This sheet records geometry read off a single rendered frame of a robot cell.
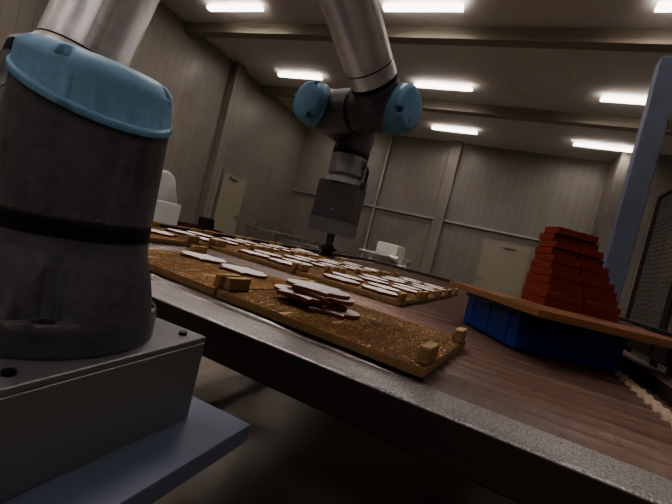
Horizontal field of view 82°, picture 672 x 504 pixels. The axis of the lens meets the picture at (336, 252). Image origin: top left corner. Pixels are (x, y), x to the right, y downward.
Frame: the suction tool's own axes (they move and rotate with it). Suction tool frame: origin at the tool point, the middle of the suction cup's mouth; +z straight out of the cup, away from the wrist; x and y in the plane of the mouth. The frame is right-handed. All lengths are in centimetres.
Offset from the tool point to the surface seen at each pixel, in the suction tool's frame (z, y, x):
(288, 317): 10.9, -1.4, 14.7
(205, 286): 11.1, 18.6, 11.3
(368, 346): 10.8, -16.3, 16.9
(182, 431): 17.4, -6.1, 44.0
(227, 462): 104, 51, -79
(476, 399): 12.8, -32.6, 17.9
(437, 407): 12.9, -27.9, 26.1
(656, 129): -98, -99, -162
